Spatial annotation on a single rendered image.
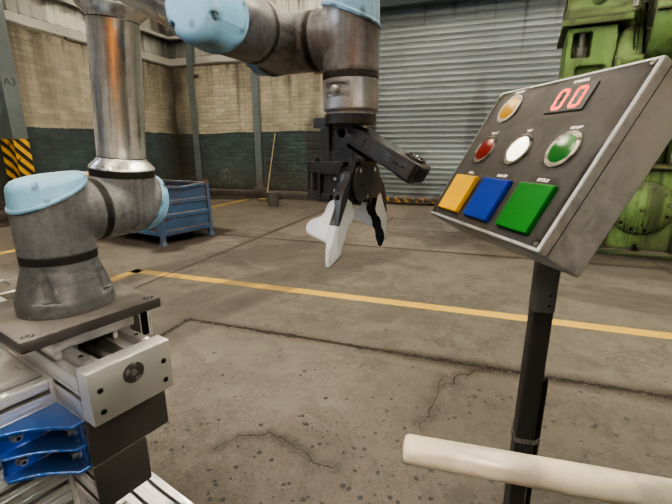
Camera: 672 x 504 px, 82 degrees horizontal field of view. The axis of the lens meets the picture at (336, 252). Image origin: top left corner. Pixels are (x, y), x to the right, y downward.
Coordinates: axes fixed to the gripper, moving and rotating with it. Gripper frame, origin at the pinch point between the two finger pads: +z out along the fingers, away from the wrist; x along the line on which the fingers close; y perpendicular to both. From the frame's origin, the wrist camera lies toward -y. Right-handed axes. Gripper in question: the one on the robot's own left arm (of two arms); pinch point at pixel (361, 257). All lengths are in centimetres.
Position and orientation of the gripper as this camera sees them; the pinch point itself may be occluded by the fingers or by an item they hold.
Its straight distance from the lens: 57.7
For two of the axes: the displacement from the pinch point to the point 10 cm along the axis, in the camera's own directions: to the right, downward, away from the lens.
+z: 0.0, 9.7, 2.5
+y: -8.3, -1.4, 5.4
